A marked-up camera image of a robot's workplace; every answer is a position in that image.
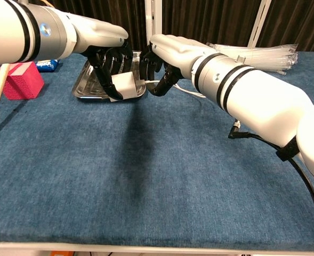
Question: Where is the blue table mat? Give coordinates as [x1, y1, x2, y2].
[0, 50, 314, 251]

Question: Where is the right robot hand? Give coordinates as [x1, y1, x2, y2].
[140, 34, 216, 98]

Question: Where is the blue cookie packet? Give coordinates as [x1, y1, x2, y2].
[35, 59, 60, 73]

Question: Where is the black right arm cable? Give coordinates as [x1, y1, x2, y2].
[228, 119, 314, 256]

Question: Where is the pink foam block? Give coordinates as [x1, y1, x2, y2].
[0, 61, 45, 101]

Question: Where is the white USB cable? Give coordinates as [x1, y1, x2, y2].
[139, 79, 208, 99]

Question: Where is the white frame post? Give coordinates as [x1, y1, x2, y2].
[144, 0, 163, 53]
[247, 0, 271, 49]

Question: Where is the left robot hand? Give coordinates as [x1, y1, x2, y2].
[71, 14, 134, 102]

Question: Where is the bundle of clear straws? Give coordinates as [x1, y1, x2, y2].
[206, 43, 299, 76]

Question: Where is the white charger block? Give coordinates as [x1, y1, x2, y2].
[109, 71, 138, 102]

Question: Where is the metal tray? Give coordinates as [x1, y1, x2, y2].
[71, 50, 148, 101]

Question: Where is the dark pleated curtain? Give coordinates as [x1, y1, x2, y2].
[26, 0, 314, 54]

